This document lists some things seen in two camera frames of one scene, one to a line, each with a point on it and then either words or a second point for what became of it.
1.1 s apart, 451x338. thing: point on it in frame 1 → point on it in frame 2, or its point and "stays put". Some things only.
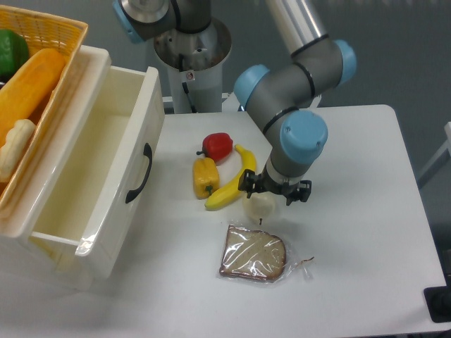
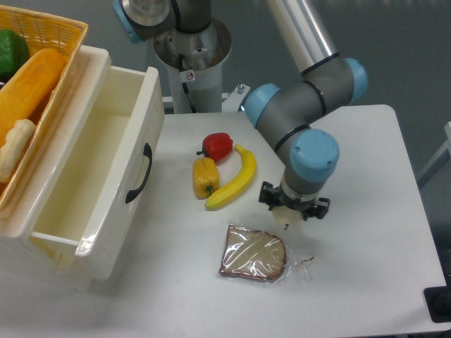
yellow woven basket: x=42 y=32 stays put
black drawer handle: x=147 y=152 stays put
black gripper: x=249 y=182 → x=273 y=196
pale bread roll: x=16 y=141 stays put
